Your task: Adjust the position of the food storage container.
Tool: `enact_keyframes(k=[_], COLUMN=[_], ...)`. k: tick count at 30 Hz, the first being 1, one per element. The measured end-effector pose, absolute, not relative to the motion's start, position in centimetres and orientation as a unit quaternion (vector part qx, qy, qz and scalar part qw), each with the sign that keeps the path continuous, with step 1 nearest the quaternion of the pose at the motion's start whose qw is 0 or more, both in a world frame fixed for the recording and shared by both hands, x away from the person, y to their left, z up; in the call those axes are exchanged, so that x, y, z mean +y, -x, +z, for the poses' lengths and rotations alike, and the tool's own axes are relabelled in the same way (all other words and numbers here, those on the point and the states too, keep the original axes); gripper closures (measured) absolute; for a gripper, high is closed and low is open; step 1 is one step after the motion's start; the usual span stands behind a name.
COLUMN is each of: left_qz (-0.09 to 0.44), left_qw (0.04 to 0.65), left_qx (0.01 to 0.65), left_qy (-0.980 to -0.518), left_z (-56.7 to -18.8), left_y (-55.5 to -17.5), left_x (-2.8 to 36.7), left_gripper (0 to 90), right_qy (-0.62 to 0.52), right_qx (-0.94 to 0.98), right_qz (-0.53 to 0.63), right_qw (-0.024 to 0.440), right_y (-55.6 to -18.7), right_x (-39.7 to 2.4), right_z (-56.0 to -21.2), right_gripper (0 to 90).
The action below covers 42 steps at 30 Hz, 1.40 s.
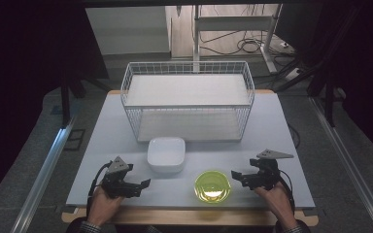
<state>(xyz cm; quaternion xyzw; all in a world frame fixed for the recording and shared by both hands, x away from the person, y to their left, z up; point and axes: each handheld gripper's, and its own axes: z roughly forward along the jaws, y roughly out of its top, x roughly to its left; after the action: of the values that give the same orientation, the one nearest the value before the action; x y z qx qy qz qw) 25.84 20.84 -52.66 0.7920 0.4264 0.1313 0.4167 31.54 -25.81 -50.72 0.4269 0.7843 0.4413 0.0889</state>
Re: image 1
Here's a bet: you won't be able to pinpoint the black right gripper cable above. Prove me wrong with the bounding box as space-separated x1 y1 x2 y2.
277 168 296 215

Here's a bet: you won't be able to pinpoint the white wire basket rack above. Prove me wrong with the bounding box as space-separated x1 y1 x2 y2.
119 60 256 144

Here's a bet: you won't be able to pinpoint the white power strip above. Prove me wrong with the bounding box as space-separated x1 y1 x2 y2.
284 67 305 82

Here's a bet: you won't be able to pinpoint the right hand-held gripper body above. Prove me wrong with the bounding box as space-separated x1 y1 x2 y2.
248 149 295 191

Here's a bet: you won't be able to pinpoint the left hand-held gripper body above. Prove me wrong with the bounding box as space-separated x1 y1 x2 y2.
101 155 134 199

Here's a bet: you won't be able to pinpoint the yellow-green round bowl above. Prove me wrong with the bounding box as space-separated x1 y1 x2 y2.
193 170 232 205

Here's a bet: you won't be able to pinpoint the black floor cables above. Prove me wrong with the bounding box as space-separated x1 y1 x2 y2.
199 29 294 56

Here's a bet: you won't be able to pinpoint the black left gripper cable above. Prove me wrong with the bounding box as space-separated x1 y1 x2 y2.
86 160 114 215

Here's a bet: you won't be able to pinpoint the person's left hand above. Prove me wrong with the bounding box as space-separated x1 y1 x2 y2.
86 184 124 228

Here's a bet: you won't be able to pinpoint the white square bowl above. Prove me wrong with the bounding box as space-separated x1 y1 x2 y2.
147 136 187 174

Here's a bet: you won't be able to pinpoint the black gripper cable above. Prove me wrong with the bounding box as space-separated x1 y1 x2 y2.
86 160 114 215
277 168 296 215

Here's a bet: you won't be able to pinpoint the white metal desk frame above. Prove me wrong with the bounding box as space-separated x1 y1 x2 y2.
192 3 284 74

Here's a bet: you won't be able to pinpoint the black metal stand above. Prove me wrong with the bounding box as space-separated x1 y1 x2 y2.
274 48 341 128
59 72 112 128

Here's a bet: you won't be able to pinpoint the person's right hand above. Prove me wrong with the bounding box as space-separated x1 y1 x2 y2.
254 181 298 230

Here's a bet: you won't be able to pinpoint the white panel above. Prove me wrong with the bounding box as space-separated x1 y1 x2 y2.
85 6 171 56

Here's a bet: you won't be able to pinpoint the aluminium rail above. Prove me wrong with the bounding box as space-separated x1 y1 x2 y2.
308 96 373 233
10 116 78 233

